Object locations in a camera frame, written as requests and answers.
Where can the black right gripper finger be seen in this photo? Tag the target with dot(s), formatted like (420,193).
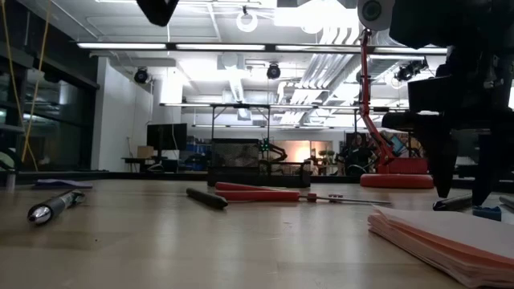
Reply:
(490,168)
(441,160)

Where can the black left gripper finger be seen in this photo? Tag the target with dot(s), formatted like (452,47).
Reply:
(157,12)

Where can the grey pen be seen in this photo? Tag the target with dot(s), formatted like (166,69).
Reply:
(508,202)

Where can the small blue brick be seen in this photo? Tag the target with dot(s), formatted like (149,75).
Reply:
(486,213)

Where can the purple sticky note pad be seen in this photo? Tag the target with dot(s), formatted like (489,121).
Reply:
(60,184)

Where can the black pen with silver tip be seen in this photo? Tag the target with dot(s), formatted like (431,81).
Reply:
(52,206)

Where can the black mesh desk organizer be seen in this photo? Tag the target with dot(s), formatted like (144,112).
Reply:
(257,178)

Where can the red desk lamp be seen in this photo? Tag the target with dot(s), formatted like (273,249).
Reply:
(395,180)

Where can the black ceiling spotlight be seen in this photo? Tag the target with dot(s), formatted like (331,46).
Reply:
(273,71)
(405,72)
(141,75)

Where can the pink sticky note pad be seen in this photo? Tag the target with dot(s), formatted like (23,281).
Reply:
(449,237)

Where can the person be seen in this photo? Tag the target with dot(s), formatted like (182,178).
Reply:
(359,156)

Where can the black computer monitor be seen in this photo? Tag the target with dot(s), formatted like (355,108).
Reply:
(166,136)

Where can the cardboard box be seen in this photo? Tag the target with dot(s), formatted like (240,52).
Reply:
(145,151)

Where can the background desk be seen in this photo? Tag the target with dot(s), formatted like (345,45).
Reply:
(136,159)

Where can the pale green round object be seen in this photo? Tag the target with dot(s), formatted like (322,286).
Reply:
(5,162)

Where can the small white cylinder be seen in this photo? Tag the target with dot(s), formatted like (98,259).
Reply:
(10,182)

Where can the black background workstation frame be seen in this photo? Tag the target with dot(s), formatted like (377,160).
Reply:
(241,106)

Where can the black aluminium table frame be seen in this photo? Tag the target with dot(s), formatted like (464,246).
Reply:
(120,176)

